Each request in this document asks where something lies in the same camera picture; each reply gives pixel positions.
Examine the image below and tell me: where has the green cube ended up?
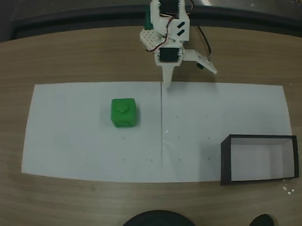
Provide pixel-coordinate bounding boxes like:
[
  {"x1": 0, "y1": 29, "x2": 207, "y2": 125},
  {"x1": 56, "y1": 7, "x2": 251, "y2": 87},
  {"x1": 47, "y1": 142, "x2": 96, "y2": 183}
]
[{"x1": 110, "y1": 97, "x2": 138, "y2": 130}]

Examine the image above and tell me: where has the dark cardboard box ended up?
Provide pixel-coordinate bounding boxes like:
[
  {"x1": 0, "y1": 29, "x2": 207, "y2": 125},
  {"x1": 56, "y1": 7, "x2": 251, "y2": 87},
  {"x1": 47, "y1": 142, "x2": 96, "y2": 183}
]
[{"x1": 218, "y1": 131, "x2": 302, "y2": 190}]

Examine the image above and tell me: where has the green table clamp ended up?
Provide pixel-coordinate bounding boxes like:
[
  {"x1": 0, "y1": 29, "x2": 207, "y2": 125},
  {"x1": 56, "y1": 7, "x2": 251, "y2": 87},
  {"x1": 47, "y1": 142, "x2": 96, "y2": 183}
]
[{"x1": 144, "y1": 4, "x2": 155, "y2": 31}]

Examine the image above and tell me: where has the white paper sheet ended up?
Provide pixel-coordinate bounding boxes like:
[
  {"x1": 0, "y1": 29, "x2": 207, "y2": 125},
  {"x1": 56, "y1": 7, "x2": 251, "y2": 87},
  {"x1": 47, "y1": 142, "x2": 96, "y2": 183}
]
[
  {"x1": 157, "y1": 80, "x2": 294, "y2": 189},
  {"x1": 21, "y1": 76, "x2": 167, "y2": 185}
]

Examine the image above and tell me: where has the black round stand base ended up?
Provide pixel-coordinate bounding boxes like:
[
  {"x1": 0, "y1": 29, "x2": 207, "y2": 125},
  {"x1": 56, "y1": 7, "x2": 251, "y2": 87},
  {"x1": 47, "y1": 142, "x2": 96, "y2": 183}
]
[{"x1": 118, "y1": 208, "x2": 201, "y2": 226}]

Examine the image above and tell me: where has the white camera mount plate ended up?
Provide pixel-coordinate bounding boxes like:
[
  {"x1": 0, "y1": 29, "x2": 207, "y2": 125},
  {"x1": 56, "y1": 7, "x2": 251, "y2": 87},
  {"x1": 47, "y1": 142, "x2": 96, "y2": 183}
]
[{"x1": 183, "y1": 48, "x2": 219, "y2": 75}]

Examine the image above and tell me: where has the black camera cable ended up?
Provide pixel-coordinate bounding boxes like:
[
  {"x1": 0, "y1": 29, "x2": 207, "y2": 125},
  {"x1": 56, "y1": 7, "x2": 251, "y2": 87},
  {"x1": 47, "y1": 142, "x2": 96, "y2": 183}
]
[{"x1": 192, "y1": 24, "x2": 214, "y2": 63}]

